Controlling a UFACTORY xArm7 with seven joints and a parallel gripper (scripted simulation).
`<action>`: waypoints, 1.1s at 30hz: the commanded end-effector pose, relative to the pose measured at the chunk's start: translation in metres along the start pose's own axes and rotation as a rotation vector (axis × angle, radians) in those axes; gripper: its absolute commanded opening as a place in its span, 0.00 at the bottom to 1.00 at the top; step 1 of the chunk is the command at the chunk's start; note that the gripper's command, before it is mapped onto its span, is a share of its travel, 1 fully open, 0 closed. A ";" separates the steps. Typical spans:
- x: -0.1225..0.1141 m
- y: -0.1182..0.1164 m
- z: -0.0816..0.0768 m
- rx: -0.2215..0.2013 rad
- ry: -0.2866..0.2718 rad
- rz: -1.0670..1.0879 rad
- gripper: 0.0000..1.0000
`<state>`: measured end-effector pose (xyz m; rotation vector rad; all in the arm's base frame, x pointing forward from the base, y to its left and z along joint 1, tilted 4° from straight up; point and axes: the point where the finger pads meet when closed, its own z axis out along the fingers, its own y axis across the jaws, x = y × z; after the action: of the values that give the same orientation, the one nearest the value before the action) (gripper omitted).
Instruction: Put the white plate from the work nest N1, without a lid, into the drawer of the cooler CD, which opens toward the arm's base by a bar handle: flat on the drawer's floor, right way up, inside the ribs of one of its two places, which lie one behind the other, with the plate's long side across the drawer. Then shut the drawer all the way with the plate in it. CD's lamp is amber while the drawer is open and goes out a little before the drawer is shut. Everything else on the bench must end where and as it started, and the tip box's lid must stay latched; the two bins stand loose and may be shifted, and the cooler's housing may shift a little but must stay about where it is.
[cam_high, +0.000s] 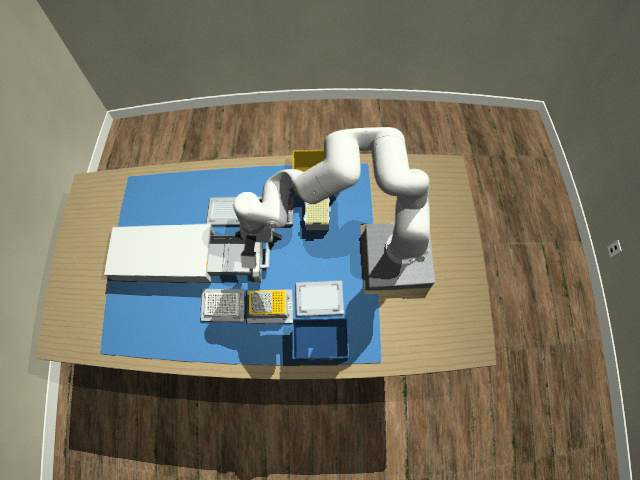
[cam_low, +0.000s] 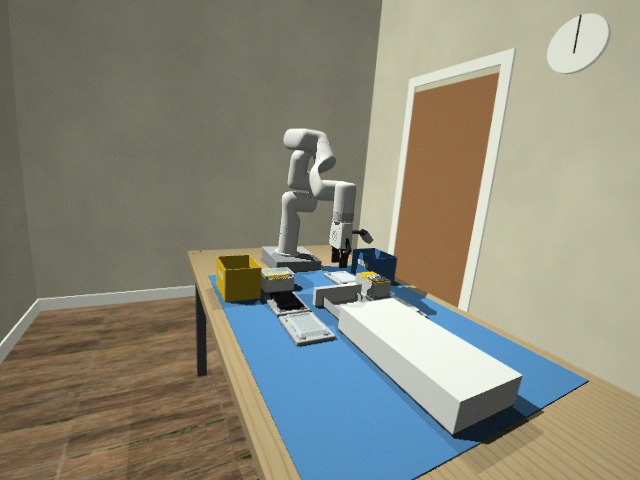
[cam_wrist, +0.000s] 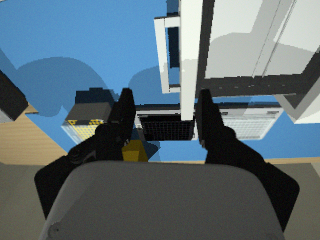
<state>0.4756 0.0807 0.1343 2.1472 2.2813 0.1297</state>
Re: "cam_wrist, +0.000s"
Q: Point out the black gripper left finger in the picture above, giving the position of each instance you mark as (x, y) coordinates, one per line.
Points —
(105, 145)

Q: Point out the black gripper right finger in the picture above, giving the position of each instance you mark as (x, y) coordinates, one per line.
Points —
(282, 189)

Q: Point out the blue bench mat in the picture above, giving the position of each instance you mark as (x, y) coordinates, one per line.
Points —
(57, 53)

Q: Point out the white multi-well plate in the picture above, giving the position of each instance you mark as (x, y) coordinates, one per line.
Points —
(249, 126)

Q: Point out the yellow open-top bin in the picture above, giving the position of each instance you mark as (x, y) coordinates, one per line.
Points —
(134, 151)

